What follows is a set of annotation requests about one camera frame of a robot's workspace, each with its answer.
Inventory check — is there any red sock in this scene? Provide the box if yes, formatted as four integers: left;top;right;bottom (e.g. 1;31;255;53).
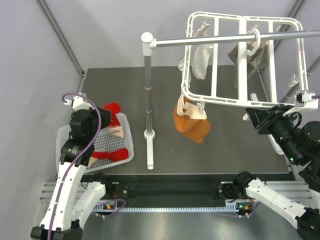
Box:
103;102;124;138

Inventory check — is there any white perforated plastic basket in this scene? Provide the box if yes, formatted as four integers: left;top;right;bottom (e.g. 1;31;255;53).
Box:
55;112;134;174

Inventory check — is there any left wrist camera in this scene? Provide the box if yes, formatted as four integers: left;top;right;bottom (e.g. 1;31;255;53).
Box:
61;92;95;113

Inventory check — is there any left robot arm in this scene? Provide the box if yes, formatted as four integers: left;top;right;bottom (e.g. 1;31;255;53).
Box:
30;107;114;240

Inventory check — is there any white clip sock hanger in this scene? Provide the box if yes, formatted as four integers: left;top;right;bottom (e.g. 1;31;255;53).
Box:
181;11;311;108

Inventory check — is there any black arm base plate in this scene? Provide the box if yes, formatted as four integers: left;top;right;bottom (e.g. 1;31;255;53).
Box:
84;181;253;203

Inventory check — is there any dark grey table mat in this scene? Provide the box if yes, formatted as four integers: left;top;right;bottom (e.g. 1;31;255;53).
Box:
56;65;296;176

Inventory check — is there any metal drying rack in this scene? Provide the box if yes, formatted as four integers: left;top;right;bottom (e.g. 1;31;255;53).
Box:
141;28;320;170

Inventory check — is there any white sock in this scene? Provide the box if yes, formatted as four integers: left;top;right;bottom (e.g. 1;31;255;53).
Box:
191;44;214;80
177;21;211;86

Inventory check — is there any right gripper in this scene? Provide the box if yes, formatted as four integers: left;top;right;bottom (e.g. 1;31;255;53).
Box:
245;102;302;164

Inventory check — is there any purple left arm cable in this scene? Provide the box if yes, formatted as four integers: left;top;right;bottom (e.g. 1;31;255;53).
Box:
47;92;127;240

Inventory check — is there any orange beige sock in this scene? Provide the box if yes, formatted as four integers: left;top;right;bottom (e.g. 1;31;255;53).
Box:
173;94;211;144

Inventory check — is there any slotted grey cable duct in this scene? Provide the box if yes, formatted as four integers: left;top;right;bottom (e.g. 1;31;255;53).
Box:
89;201;253;213

